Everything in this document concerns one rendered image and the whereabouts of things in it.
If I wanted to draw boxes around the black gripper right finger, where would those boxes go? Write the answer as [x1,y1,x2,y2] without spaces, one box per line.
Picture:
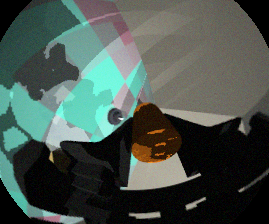
[165,113,242,179]

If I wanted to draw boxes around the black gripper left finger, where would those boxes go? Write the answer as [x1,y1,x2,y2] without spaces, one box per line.
[59,117,133,186]

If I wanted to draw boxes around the dark grey round pedestal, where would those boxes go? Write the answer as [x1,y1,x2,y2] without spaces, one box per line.
[107,109,123,125]

